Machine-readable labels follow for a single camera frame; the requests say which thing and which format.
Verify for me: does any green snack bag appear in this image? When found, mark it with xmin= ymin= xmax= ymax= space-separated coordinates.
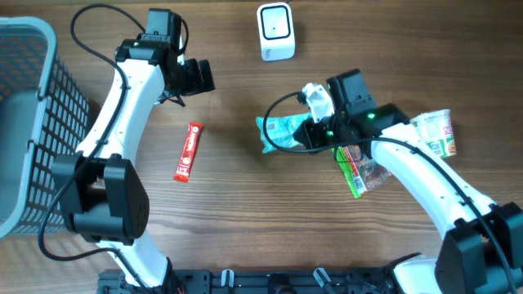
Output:
xmin=333 ymin=145 xmax=391 ymax=198

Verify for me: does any teal snack packet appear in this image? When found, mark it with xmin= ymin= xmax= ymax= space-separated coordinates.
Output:
xmin=256 ymin=113 xmax=312 ymax=154

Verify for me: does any red coffee stick sachet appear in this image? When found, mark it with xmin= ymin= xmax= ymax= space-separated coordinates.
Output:
xmin=173 ymin=122 xmax=203 ymax=183

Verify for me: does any instant noodle cup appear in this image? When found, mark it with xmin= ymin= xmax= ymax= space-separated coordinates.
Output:
xmin=410 ymin=109 xmax=457 ymax=158

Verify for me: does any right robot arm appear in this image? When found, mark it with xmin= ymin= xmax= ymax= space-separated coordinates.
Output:
xmin=295 ymin=69 xmax=522 ymax=293

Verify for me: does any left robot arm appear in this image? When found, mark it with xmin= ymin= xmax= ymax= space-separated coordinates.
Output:
xmin=51 ymin=8 xmax=215 ymax=293

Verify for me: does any white barcode scanner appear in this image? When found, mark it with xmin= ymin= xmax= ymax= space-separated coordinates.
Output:
xmin=257 ymin=2 xmax=296 ymax=62

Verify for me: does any grey plastic shopping basket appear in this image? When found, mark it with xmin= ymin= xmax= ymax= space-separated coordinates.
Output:
xmin=1 ymin=16 xmax=91 ymax=237

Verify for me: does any black right camera cable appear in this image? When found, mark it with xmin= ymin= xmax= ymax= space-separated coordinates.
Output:
xmin=262 ymin=91 xmax=520 ymax=294

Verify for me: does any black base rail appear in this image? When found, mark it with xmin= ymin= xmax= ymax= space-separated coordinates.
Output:
xmin=97 ymin=267 xmax=409 ymax=294

